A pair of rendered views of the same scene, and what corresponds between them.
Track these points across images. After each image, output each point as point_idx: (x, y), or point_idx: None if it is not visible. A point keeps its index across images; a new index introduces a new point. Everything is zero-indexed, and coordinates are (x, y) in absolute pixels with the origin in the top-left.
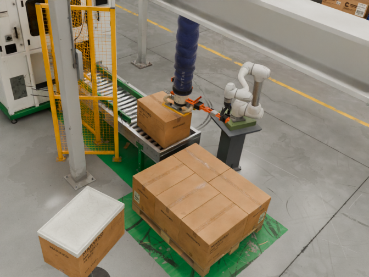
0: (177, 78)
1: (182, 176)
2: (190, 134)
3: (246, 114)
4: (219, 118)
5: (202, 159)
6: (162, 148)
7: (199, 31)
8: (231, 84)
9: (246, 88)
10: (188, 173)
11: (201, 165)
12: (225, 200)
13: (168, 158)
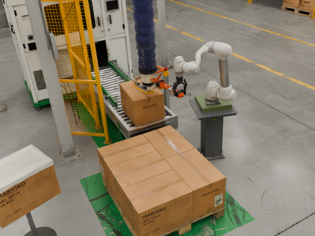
0: (139, 57)
1: (142, 151)
2: None
3: (218, 96)
4: None
5: (169, 138)
6: None
7: (152, 9)
8: (178, 57)
9: (195, 61)
10: (149, 150)
11: (165, 143)
12: (175, 176)
13: (137, 136)
